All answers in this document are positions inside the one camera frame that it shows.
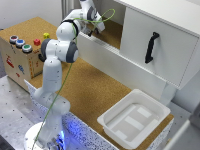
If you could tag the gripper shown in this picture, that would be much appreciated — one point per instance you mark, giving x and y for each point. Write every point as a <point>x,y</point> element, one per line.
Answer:
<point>98,22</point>

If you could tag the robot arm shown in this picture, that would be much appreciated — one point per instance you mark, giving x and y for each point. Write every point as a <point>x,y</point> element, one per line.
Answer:
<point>52,76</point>

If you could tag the yellow block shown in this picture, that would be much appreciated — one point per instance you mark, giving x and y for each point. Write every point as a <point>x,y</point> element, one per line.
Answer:
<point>46,35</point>

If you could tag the white cabinet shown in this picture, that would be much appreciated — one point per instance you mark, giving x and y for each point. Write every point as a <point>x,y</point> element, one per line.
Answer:
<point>110,63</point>

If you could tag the wooden drawer box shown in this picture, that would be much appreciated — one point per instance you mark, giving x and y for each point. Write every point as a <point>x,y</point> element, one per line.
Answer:
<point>23,30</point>

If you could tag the green button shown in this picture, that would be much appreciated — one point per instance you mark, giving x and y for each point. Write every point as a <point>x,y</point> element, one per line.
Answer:
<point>27,48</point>

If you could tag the white sliding door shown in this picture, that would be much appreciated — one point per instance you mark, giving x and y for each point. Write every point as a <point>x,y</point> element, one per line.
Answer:
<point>173,50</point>

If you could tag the blue button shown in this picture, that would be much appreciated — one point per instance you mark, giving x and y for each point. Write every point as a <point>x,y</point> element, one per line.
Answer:
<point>20,42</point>

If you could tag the red button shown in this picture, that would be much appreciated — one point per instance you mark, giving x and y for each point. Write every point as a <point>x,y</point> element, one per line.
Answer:
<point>14,38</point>

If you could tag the white plastic box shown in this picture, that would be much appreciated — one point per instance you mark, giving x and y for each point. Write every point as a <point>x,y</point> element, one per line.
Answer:
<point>135,120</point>

